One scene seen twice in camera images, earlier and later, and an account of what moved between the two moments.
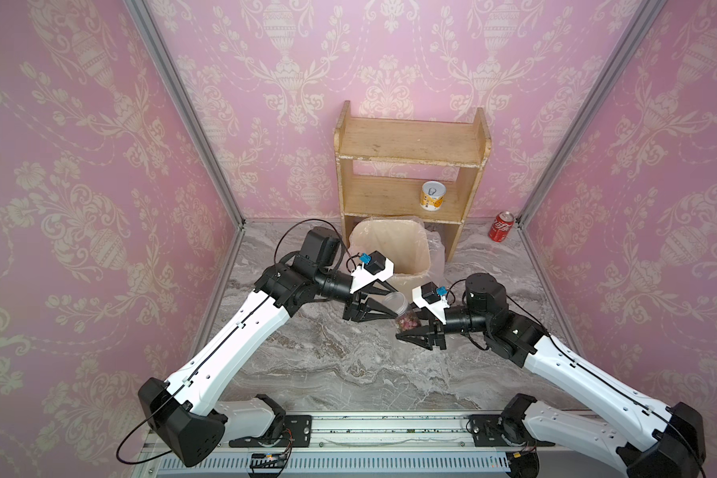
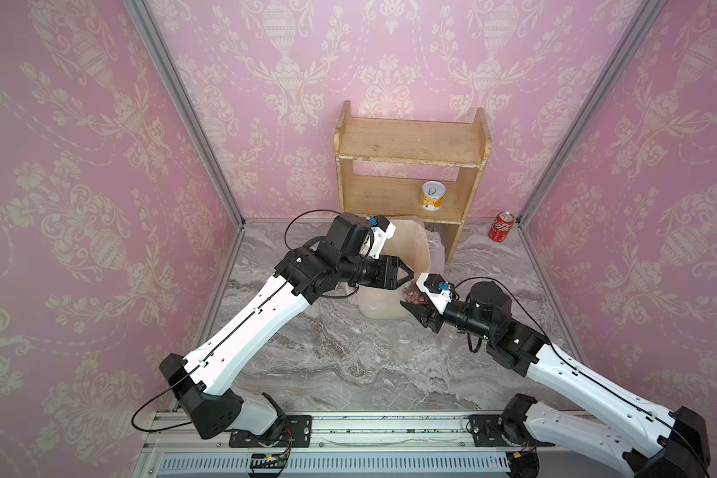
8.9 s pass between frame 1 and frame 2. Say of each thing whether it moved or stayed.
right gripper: moved
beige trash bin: stayed
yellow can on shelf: stayed
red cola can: stayed
